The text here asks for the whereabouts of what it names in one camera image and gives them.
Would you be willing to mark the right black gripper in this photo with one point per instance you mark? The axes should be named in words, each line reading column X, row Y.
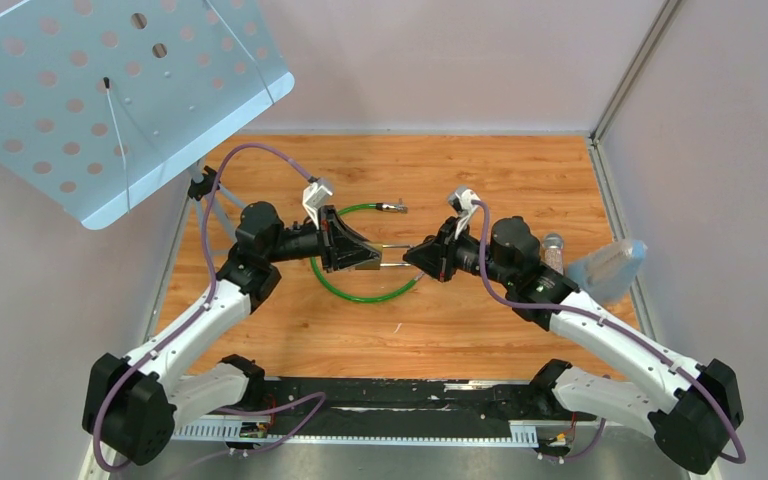
column 434, row 255

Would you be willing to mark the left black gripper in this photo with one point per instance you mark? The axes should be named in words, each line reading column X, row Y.
column 341, row 245

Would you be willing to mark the brass padlock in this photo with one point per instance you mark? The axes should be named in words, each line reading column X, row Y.
column 390, row 256

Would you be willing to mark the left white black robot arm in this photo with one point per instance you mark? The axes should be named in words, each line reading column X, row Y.
column 134, row 402

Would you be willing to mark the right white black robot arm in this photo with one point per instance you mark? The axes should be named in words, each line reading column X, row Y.
column 691, row 410

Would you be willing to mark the clear bottle with metal cap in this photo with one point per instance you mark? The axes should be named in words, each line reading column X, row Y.
column 552, row 246

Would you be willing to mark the grey tripod stand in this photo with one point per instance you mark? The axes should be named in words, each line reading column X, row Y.
column 212, row 207

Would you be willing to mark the clear blue plastic bag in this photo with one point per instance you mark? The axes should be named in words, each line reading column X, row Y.
column 608, row 273

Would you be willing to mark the perforated light blue metal plate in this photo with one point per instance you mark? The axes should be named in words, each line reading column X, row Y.
column 102, row 103

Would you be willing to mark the green cable lock loop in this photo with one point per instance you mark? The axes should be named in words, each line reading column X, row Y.
column 388, row 207

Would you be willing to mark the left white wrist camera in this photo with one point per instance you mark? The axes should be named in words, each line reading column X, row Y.
column 315, row 196

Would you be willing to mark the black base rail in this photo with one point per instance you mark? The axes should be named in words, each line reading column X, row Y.
column 403, row 412

